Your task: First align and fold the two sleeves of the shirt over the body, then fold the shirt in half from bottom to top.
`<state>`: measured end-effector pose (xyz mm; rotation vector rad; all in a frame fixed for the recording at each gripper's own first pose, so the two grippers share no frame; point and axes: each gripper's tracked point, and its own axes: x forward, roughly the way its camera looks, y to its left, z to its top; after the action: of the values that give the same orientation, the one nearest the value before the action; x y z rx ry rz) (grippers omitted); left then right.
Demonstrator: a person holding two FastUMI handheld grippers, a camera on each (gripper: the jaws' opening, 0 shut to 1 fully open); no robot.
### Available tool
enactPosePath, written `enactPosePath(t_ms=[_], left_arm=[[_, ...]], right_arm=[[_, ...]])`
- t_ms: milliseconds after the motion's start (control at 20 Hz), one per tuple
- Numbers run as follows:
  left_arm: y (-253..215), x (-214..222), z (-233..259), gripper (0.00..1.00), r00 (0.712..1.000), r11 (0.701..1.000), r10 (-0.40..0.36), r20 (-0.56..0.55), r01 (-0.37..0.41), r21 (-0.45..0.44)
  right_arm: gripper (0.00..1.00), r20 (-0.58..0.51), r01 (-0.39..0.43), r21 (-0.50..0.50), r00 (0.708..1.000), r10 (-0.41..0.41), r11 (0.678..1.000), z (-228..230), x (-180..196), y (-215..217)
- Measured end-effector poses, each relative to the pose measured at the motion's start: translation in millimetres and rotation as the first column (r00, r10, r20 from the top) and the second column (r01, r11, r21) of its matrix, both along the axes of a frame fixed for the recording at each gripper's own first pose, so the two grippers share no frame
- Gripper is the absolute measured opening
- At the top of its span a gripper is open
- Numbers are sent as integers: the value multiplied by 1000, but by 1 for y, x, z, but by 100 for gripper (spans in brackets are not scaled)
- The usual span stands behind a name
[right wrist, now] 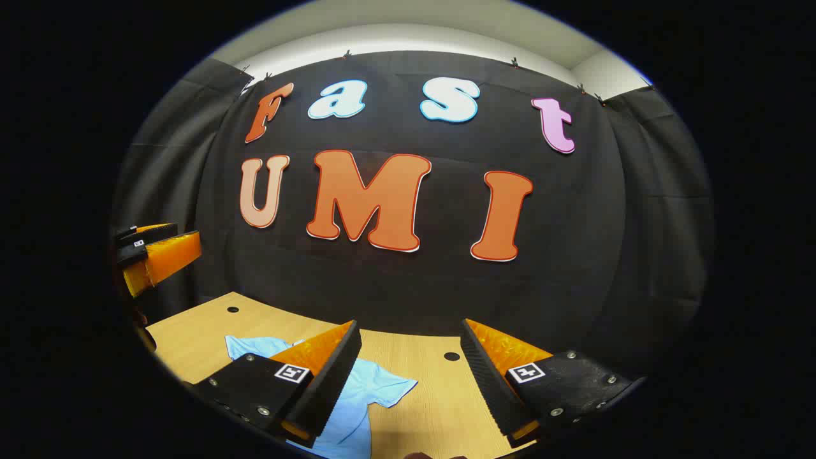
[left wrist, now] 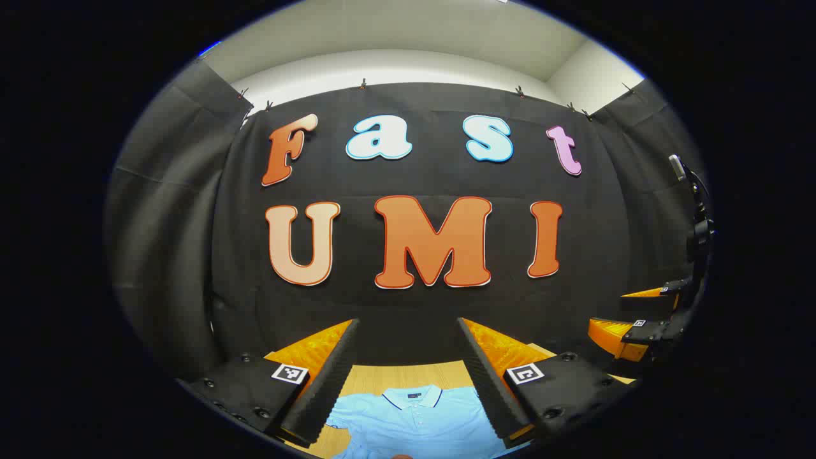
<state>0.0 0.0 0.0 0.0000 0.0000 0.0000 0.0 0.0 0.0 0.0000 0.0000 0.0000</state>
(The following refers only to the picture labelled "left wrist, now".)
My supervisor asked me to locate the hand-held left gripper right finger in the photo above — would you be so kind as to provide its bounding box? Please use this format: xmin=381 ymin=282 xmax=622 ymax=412
xmin=456 ymin=316 xmax=639 ymax=449

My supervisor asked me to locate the light blue T-shirt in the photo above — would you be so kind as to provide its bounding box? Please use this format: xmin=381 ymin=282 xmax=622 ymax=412
xmin=325 ymin=384 xmax=531 ymax=459

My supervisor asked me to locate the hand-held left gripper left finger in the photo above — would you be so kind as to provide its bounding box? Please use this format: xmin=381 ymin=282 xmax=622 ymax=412
xmin=177 ymin=318 xmax=361 ymax=446

